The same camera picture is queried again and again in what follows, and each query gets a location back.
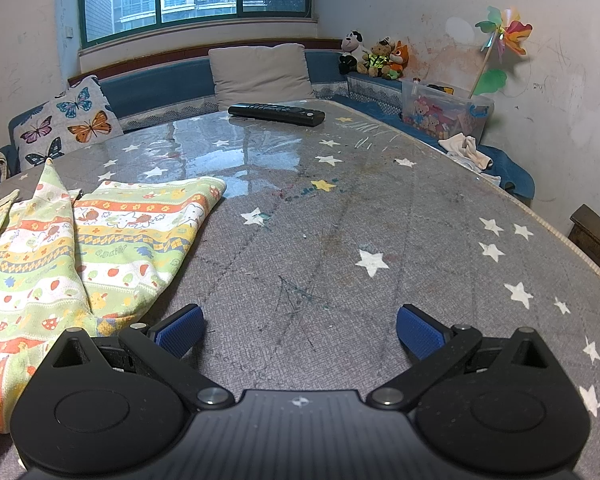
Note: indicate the orange fox plush toy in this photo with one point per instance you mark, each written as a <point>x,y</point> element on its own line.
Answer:
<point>399,60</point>

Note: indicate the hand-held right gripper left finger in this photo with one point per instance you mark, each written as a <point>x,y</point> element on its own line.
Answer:
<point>182,331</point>

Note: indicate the white crumpled cloth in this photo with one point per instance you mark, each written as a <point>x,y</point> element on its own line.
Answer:
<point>465,150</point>

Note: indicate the green orange printed garment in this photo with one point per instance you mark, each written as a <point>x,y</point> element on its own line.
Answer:
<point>130,240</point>

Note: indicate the brown bear plush toy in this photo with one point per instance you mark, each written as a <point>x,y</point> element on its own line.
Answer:
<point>377,57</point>

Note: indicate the blue bench sofa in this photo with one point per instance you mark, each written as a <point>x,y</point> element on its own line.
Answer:
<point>155,85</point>

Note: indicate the panda plush toy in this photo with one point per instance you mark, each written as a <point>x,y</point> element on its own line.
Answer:
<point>352,50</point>

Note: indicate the beige pillow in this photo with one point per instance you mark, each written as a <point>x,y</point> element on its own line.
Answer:
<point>260,75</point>

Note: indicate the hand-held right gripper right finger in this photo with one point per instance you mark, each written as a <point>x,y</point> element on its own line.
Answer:
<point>417,332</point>

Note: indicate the black remote control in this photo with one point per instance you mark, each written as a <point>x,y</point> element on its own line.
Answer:
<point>275,112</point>

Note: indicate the butterfly print pillow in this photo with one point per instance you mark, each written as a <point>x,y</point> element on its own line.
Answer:
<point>70,120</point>

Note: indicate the clear plastic toy box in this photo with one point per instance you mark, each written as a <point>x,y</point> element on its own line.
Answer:
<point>430,110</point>

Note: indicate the colourful pinwheel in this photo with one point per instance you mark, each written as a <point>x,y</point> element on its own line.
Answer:
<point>510,32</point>

